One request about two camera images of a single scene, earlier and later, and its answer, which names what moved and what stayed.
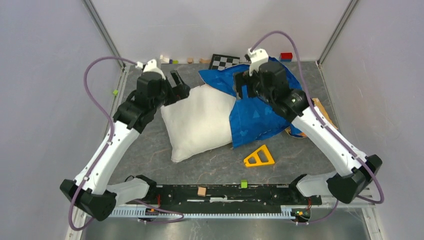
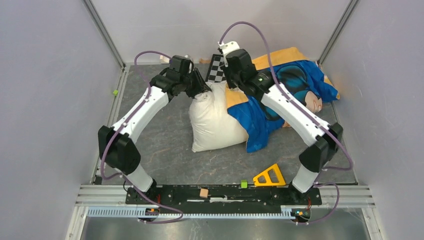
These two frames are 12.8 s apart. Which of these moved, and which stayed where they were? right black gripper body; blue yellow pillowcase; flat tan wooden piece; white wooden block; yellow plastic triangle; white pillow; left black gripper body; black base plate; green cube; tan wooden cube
Moved: left black gripper body; white pillow; blue yellow pillowcase; right black gripper body; yellow plastic triangle
Stayed: tan wooden cube; flat tan wooden piece; black base plate; white wooden block; green cube
